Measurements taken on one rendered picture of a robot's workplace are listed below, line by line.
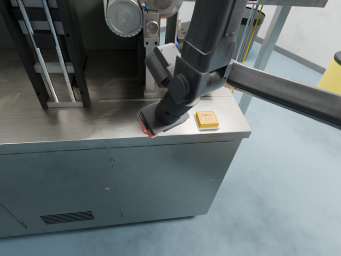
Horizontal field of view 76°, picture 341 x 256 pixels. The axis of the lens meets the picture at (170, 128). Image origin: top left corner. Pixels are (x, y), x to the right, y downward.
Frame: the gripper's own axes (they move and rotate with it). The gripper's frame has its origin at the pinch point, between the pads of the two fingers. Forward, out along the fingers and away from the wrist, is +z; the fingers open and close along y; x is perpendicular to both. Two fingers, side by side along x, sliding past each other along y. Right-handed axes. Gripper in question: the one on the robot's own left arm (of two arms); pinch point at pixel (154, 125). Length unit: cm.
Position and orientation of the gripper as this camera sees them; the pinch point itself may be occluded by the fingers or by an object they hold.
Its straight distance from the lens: 57.7
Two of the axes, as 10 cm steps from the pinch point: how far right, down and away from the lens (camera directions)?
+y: -7.9, 3.9, -4.7
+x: 4.9, 8.7, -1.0
